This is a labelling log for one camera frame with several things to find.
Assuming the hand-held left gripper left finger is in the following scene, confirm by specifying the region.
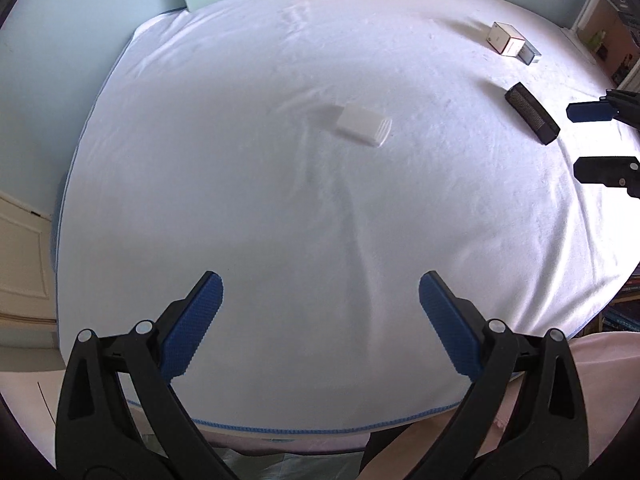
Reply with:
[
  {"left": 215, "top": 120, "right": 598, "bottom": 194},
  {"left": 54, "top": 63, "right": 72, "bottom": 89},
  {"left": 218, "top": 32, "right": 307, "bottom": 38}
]
[{"left": 55, "top": 270, "right": 241, "bottom": 480}]

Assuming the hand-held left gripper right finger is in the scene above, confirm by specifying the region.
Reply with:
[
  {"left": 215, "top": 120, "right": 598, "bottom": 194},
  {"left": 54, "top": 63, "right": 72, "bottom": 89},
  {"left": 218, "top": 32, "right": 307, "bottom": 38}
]
[{"left": 405, "top": 270, "right": 591, "bottom": 480}]

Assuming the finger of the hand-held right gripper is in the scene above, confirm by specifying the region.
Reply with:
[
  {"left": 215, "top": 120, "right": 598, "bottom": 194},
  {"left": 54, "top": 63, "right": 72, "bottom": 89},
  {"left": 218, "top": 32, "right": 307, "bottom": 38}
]
[
  {"left": 566, "top": 89, "right": 640, "bottom": 133},
  {"left": 573, "top": 156, "right": 640, "bottom": 191}
]

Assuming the black box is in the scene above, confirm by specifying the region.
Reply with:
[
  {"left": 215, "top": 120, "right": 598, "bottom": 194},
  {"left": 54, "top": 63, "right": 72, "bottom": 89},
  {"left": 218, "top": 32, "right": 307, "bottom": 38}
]
[{"left": 504, "top": 82, "right": 561, "bottom": 146}]

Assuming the grey blue box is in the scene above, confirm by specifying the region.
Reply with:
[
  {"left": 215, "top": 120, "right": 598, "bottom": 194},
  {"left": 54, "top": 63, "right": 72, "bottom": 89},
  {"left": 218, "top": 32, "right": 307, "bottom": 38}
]
[{"left": 517, "top": 40, "right": 542, "bottom": 65}]

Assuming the cluttered shelf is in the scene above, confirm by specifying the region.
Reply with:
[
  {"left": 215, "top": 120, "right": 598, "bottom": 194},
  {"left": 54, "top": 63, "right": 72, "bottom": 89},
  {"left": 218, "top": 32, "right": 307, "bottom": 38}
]
[{"left": 570, "top": 0, "right": 640, "bottom": 88}]

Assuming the white box with red side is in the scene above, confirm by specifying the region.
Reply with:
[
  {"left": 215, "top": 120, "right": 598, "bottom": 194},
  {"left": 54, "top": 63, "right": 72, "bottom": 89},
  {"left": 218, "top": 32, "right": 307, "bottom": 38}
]
[{"left": 486, "top": 21, "right": 526, "bottom": 57}]

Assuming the row of books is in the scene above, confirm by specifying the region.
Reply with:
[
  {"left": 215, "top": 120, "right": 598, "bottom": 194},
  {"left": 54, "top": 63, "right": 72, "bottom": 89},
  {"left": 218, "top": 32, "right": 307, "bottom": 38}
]
[{"left": 602, "top": 270, "right": 640, "bottom": 333}]

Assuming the cream door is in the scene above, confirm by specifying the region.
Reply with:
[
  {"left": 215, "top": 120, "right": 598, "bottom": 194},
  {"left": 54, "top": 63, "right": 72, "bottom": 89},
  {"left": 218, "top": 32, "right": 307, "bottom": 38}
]
[{"left": 0, "top": 192, "right": 58, "bottom": 371}]

